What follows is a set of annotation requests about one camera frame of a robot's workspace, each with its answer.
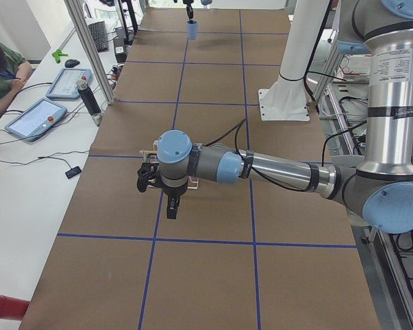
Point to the white wire cup holder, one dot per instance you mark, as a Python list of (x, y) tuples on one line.
[(151, 156)]

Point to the far teach pendant tablet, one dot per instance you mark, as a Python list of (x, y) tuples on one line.
[(64, 86)]

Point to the small black phone device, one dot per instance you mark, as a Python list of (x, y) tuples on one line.
[(73, 172)]

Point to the aluminium frame post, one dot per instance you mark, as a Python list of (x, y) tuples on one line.
[(75, 11)]

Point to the green plastic tool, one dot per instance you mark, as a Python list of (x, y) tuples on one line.
[(58, 54)]

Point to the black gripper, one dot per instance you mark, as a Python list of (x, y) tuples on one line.
[(172, 190)]

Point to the black computer mouse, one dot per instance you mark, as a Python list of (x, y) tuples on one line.
[(70, 63)]

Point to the black water bottle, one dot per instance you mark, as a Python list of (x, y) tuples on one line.
[(87, 97)]

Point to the red cylinder tube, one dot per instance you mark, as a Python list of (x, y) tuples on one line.
[(12, 308)]

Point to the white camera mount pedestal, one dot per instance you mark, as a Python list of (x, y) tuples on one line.
[(286, 99)]

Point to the teach pendant tablet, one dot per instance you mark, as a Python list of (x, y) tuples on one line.
[(64, 86), (37, 120)]

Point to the seated person green shirt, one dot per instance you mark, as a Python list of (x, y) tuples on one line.
[(15, 71)]

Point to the light blue plastic cup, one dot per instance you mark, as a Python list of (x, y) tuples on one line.
[(192, 30)]

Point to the near teach pendant tablet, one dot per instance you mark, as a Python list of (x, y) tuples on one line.
[(37, 120)]

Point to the black keyboard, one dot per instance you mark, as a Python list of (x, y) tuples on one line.
[(98, 33)]

